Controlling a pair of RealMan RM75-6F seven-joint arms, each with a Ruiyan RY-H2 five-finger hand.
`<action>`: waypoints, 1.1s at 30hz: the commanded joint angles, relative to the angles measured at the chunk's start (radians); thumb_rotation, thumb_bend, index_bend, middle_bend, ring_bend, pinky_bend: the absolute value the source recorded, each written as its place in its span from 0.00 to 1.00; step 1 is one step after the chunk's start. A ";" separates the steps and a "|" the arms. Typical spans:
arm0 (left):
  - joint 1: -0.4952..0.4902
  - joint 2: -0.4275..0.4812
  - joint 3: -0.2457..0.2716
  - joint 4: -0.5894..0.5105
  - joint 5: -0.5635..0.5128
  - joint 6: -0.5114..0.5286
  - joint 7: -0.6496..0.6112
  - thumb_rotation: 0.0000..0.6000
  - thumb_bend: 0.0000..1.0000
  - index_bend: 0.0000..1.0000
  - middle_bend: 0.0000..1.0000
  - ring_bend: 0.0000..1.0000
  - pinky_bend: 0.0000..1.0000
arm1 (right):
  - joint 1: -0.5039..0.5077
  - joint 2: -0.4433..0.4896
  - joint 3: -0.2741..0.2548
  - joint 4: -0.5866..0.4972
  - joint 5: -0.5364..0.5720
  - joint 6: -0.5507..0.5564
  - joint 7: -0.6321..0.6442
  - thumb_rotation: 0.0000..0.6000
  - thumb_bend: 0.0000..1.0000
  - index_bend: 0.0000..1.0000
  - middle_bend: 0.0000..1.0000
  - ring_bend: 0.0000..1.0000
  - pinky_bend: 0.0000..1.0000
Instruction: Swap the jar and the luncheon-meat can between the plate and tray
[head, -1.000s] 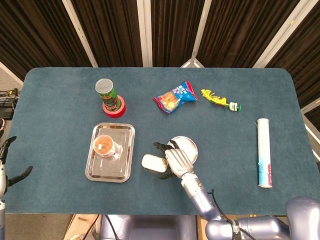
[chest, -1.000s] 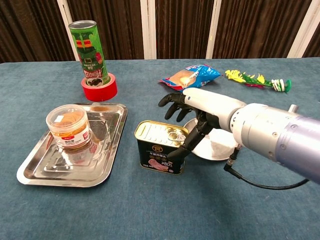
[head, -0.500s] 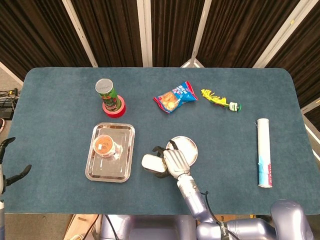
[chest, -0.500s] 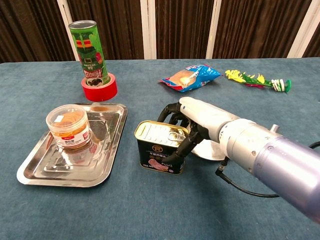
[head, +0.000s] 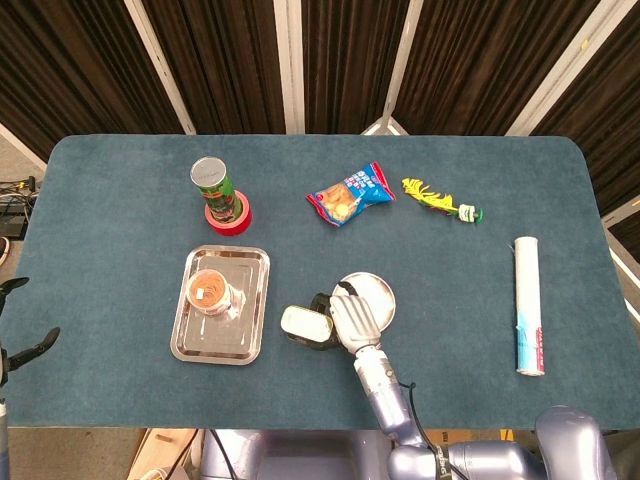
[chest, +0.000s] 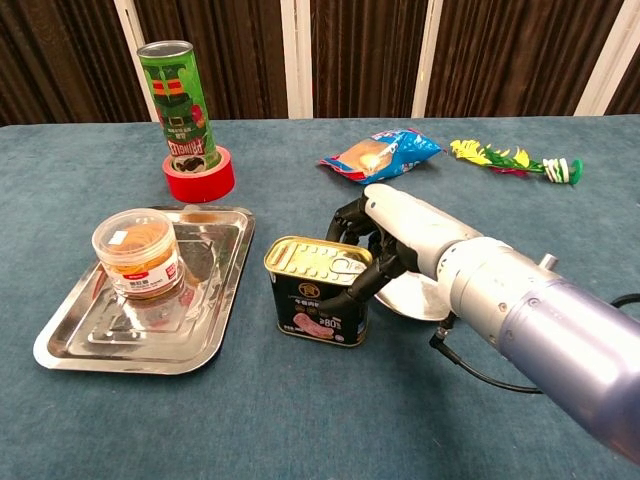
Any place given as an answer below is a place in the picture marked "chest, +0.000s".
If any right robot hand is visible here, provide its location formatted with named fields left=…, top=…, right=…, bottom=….
left=319, top=183, right=482, bottom=315

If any black luncheon meat tin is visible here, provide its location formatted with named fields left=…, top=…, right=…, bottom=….
left=263, top=235, right=374, bottom=348

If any clear plastic rubber band jar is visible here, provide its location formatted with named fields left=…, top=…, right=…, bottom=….
left=91, top=208, right=185, bottom=300

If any blue snack bag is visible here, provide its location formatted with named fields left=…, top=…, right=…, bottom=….
left=319, top=127, right=444, bottom=186

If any round steel plate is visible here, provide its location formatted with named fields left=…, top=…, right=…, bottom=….
left=373, top=272, right=454, bottom=324

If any yellow green feather shuttlecock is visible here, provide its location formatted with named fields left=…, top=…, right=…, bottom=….
left=449, top=138, right=585, bottom=187

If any red tape roll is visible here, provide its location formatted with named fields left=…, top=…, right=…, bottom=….
left=162, top=144, right=237, bottom=204

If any teal felt table cover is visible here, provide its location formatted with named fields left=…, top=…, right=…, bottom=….
left=0, top=113, right=640, bottom=480

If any dark brown pleated curtain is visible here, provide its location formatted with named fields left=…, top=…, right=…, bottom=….
left=0, top=0, right=640, bottom=127

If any green Pringles chip can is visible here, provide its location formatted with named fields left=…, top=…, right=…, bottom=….
left=136, top=39, right=225, bottom=176

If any rectangular steel tray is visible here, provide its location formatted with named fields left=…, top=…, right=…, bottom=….
left=33, top=204, right=257, bottom=376

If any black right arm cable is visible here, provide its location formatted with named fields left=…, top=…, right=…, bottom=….
left=428, top=294, right=640, bottom=394

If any white partition post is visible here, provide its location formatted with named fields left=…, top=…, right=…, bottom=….
left=113, top=0, right=160, bottom=123
left=412, top=0, right=444, bottom=119
left=279, top=0, right=315, bottom=120
left=573, top=0, right=640, bottom=117

